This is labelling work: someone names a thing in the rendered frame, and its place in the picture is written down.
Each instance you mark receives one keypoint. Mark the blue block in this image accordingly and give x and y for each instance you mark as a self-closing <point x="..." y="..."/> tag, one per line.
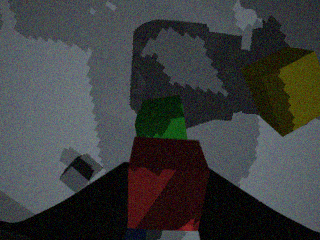
<point x="136" y="234"/>

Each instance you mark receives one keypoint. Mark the green block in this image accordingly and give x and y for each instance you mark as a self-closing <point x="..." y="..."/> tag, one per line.
<point x="162" y="102"/>
<point x="164" y="122"/>

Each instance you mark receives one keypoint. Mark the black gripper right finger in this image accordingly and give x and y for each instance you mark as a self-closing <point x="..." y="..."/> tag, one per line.
<point x="229" y="213"/>

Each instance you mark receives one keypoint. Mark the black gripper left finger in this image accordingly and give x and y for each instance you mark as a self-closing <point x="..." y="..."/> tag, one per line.
<point x="97" y="212"/>

